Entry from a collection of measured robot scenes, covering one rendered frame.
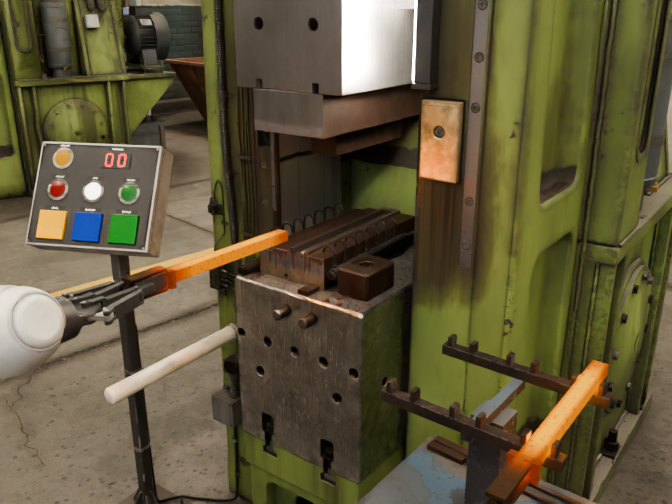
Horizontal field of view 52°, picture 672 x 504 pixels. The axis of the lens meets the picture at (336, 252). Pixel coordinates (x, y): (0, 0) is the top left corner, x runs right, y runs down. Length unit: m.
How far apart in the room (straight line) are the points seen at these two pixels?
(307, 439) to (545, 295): 0.73
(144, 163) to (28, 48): 4.37
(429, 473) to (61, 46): 5.29
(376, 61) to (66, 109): 4.90
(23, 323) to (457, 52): 0.97
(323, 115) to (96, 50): 5.01
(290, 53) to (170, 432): 1.69
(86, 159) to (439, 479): 1.19
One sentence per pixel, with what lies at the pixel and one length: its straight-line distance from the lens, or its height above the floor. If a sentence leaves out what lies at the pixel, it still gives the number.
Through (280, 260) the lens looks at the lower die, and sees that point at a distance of 1.67.
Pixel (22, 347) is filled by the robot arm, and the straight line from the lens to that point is 0.94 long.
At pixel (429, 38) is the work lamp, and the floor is 1.48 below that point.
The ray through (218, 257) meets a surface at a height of 1.07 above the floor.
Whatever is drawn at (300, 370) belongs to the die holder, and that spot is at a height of 0.72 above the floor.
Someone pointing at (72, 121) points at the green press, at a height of 0.59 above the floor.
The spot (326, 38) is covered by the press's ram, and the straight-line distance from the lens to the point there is 1.48.
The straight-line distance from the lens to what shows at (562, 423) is 1.13.
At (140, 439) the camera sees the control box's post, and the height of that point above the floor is 0.29.
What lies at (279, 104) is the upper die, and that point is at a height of 1.33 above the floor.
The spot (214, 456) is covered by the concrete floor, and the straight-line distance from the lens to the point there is 2.64.
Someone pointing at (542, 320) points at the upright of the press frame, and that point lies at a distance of 1.95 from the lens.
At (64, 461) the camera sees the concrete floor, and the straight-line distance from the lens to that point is 2.76.
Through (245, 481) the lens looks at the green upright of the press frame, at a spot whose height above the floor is 0.08.
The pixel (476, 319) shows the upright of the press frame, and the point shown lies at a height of 0.87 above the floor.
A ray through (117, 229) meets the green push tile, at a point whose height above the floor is 1.01.
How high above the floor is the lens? 1.55
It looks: 20 degrees down
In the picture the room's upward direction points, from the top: straight up
